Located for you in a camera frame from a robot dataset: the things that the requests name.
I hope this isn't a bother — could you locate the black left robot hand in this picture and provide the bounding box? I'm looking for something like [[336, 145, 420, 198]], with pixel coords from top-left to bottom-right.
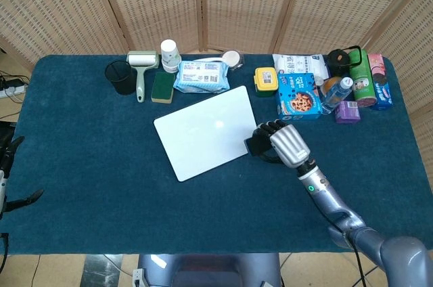
[[0, 135, 45, 213]]

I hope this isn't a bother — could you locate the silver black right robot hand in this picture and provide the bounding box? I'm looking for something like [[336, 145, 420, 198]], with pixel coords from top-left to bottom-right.
[[252, 119, 312, 169]]

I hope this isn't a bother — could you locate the black felt eraser blue base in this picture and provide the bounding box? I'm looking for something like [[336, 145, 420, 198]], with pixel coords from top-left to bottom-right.
[[244, 133, 273, 157]]

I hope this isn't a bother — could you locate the blue cookie box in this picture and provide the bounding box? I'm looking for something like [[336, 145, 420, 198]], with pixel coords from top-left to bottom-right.
[[275, 72, 325, 122]]

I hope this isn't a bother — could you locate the white power strip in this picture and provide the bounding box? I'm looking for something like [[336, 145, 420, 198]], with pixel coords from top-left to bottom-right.
[[0, 84, 28, 99]]

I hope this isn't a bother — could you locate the clear plastic water bottle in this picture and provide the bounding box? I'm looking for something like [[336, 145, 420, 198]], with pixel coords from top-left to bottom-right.
[[319, 76, 355, 114]]

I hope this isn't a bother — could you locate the small purple box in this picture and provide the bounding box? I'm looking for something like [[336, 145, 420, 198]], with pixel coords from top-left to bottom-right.
[[334, 100, 361, 124]]

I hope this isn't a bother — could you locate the green container with yellow lid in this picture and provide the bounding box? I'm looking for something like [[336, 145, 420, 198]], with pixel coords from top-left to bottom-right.
[[254, 67, 279, 97]]

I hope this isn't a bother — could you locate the white printed snack bag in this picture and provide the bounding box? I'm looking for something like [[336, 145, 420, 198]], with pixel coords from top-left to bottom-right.
[[272, 53, 331, 80]]

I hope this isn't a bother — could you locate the dark blue table cloth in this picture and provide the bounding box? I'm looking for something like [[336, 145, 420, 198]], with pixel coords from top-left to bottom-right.
[[0, 53, 433, 256]]

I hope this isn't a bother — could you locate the green cylindrical snack can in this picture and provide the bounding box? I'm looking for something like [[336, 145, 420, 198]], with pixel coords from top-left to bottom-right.
[[348, 49, 378, 108]]

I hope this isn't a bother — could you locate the pink and blue cookie pack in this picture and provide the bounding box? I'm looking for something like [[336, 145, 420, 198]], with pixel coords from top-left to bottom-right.
[[367, 52, 394, 111]]

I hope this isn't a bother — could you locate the light blue wet wipes pack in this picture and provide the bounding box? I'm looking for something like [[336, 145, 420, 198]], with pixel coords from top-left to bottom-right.
[[173, 60, 231, 95]]

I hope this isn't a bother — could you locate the black mesh pen cup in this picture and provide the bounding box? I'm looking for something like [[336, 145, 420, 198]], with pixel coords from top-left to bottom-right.
[[104, 60, 137, 96]]

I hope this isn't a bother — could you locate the green and yellow sponge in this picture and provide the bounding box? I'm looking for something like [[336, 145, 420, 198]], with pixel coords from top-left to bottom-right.
[[150, 70, 177, 104]]

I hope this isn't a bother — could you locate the green lint roller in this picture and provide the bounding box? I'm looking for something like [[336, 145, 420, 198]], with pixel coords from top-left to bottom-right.
[[127, 50, 160, 104]]

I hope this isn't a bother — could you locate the white floral paper cup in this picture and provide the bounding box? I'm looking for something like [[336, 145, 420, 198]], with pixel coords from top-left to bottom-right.
[[160, 39, 180, 74]]

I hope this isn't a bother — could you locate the woven bamboo folding screen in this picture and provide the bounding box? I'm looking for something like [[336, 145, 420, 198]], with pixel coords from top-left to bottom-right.
[[0, 0, 433, 132]]

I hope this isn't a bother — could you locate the grey robot torso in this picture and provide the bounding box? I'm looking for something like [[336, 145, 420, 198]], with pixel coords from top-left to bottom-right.
[[132, 253, 282, 287]]

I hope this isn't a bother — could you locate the white board with black frame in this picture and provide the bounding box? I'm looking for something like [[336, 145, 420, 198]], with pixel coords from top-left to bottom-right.
[[153, 85, 258, 183]]

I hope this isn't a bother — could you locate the black round pouch with strap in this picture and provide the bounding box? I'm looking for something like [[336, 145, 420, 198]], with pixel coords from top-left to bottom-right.
[[327, 45, 361, 78]]

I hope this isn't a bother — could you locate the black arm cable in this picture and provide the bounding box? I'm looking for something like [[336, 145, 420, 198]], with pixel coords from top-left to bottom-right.
[[340, 231, 368, 287]]

